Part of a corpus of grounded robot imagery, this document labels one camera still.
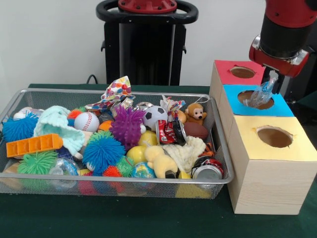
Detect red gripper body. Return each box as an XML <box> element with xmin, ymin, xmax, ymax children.
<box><xmin>249</xmin><ymin>34</ymin><xmax>310</xmax><ymax>78</ymax></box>

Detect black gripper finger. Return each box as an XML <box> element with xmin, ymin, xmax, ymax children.
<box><xmin>272</xmin><ymin>72</ymin><xmax>286</xmax><ymax>95</ymax></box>
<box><xmin>262</xmin><ymin>66</ymin><xmax>272</xmax><ymax>84</ymax></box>

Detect crushed clear plastic bottle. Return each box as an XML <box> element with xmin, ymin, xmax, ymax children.
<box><xmin>244</xmin><ymin>76</ymin><xmax>278</xmax><ymax>109</ymax></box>
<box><xmin>49</xmin><ymin>158</ymin><xmax>80</xmax><ymax>176</ymax></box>

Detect blue stringy rubber ball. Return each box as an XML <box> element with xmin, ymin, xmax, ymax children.
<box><xmin>82</xmin><ymin>130</ymin><xmax>126</xmax><ymax>176</ymax></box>

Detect white baseball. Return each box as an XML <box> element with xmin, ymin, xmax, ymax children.
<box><xmin>73</xmin><ymin>112</ymin><xmax>100</xmax><ymax>133</ymax></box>

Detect light teal cloth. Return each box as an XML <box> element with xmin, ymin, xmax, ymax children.
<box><xmin>33</xmin><ymin>106</ymin><xmax>86</xmax><ymax>156</ymax></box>

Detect blue toy brick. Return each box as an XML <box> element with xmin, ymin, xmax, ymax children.
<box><xmin>56</xmin><ymin>146</ymin><xmax>73</xmax><ymax>159</ymax></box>

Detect orange toy brick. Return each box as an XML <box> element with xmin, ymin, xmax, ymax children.
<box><xmin>6</xmin><ymin>133</ymin><xmax>64</xmax><ymax>159</ymax></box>

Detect wooden box with three holes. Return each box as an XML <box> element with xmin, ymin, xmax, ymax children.
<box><xmin>209</xmin><ymin>60</ymin><xmax>317</xmax><ymax>215</ymax></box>

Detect dark green tablecloth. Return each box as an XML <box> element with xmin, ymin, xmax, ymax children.
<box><xmin>0</xmin><ymin>83</ymin><xmax>317</xmax><ymax>238</ymax></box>
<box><xmin>297</xmin><ymin>90</ymin><xmax>317</xmax><ymax>106</ymax></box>

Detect brown monkey plush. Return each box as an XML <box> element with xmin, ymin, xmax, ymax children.
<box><xmin>184</xmin><ymin>103</ymin><xmax>208</xmax><ymax>126</ymax></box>

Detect crushed red soda can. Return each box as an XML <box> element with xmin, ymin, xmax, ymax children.
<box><xmin>155</xmin><ymin>119</ymin><xmax>188</xmax><ymax>146</ymax></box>

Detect small soccer ball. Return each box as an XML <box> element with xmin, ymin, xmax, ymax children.
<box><xmin>142</xmin><ymin>106</ymin><xmax>168</xmax><ymax>131</ymax></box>

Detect yellow plush animal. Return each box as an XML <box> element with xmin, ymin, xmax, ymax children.
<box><xmin>144</xmin><ymin>145</ymin><xmax>179</xmax><ymax>179</ymax></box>

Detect purple spiky ball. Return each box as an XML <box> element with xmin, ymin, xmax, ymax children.
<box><xmin>109</xmin><ymin>106</ymin><xmax>147</xmax><ymax>151</ymax></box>

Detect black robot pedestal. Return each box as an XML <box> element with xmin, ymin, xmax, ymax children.
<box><xmin>96</xmin><ymin>0</ymin><xmax>199</xmax><ymax>86</ymax></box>

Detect silver wire mesh bin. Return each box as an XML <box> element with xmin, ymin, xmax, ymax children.
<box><xmin>0</xmin><ymin>88</ymin><xmax>235</xmax><ymax>199</ymax></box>

